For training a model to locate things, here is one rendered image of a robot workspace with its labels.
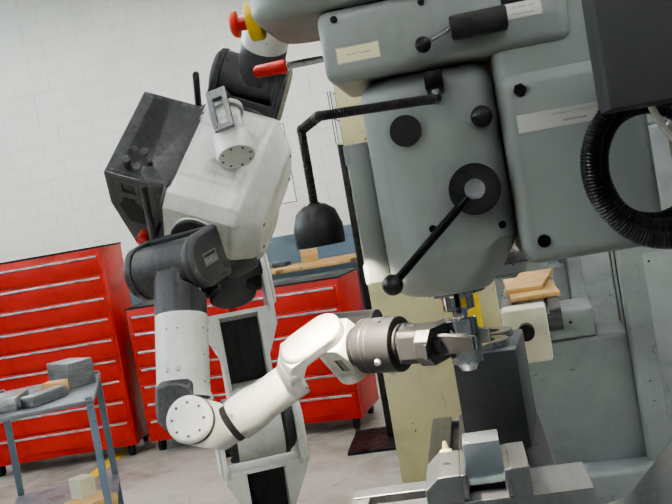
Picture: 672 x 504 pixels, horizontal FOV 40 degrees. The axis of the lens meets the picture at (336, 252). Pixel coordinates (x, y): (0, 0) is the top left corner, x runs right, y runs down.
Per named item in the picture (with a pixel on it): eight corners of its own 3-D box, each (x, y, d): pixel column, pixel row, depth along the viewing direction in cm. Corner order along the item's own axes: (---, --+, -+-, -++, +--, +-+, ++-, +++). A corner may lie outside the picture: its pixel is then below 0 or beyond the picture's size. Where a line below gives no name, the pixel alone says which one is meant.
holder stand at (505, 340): (467, 453, 177) (450, 350, 175) (479, 422, 198) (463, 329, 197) (531, 447, 173) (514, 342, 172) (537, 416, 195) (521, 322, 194)
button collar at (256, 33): (247, 38, 138) (240, -2, 138) (256, 44, 144) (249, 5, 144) (260, 36, 138) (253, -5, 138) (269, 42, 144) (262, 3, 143)
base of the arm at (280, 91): (204, 117, 191) (199, 98, 179) (223, 60, 193) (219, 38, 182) (275, 138, 191) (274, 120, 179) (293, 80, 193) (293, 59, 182)
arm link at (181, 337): (143, 448, 150) (140, 312, 156) (175, 452, 162) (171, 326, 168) (211, 441, 147) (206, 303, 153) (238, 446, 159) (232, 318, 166)
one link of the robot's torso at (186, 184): (111, 286, 191) (82, 187, 160) (170, 158, 208) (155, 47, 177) (249, 325, 188) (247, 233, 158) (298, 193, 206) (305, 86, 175)
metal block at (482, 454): (468, 485, 132) (462, 444, 132) (468, 472, 138) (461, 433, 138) (505, 481, 132) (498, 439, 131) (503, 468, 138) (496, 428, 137)
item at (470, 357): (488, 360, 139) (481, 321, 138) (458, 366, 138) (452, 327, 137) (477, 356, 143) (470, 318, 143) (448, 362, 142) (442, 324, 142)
